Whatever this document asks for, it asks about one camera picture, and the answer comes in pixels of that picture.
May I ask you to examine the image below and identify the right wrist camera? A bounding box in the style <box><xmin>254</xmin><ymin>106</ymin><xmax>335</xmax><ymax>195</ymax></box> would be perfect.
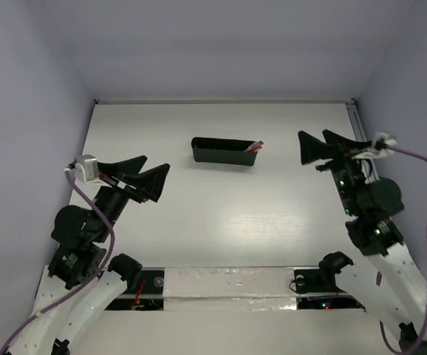
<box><xmin>355</xmin><ymin>132</ymin><xmax>397</xmax><ymax>160</ymax></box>

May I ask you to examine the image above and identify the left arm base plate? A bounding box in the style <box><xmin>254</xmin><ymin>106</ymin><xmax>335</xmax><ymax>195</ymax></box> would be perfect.
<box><xmin>106</xmin><ymin>268</ymin><xmax>165</xmax><ymax>311</ymax></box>

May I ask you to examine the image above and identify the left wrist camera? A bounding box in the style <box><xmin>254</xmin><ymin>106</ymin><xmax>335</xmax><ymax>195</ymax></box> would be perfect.
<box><xmin>64</xmin><ymin>155</ymin><xmax>103</xmax><ymax>185</ymax></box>

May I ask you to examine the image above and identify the black desk organizer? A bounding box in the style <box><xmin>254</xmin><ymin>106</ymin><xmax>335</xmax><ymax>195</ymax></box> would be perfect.
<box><xmin>191</xmin><ymin>137</ymin><xmax>258</xmax><ymax>166</ymax></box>

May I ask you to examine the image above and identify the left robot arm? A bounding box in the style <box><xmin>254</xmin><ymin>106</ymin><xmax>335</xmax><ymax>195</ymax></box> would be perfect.
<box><xmin>0</xmin><ymin>155</ymin><xmax>170</xmax><ymax>354</ymax></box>

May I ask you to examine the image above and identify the aluminium side rail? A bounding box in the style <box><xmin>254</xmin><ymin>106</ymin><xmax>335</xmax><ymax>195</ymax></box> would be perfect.
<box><xmin>346</xmin><ymin>101</ymin><xmax>378</xmax><ymax>183</ymax></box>

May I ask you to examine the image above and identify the white marker red cap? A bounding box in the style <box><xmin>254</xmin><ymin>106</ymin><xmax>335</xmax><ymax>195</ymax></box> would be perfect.
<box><xmin>247</xmin><ymin>145</ymin><xmax>262</xmax><ymax>152</ymax></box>

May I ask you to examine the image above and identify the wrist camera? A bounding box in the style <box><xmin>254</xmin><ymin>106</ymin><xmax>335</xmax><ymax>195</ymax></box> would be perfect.
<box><xmin>355</xmin><ymin>132</ymin><xmax>397</xmax><ymax>160</ymax></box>
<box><xmin>64</xmin><ymin>155</ymin><xmax>103</xmax><ymax>185</ymax></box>

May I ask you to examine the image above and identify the red clip clear pen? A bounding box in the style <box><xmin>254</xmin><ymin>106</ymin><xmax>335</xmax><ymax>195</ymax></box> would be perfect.
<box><xmin>251</xmin><ymin>141</ymin><xmax>264</xmax><ymax>149</ymax></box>

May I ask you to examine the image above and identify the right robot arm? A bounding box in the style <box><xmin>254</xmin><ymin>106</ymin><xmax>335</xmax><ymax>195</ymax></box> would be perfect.
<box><xmin>290</xmin><ymin>129</ymin><xmax>427</xmax><ymax>354</ymax></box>

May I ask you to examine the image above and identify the silver foil strip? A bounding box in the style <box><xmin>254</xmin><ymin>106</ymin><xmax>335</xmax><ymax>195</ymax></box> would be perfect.
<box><xmin>163</xmin><ymin>267</ymin><xmax>297</xmax><ymax>311</ymax></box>

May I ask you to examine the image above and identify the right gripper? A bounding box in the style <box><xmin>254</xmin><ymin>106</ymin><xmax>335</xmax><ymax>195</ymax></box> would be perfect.
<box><xmin>297</xmin><ymin>129</ymin><xmax>372</xmax><ymax>214</ymax></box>

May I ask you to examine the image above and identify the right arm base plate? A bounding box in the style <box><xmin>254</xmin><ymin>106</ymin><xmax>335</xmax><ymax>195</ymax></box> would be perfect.
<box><xmin>289</xmin><ymin>268</ymin><xmax>364</xmax><ymax>311</ymax></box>

